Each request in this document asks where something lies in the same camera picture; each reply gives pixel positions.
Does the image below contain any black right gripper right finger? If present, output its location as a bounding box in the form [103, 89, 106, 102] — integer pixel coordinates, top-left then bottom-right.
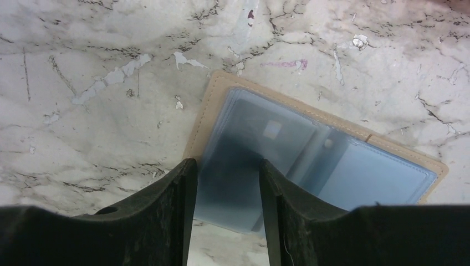
[259, 160, 469, 265]

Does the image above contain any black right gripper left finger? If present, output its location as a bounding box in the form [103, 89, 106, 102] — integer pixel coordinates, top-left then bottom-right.
[1, 158, 198, 265]

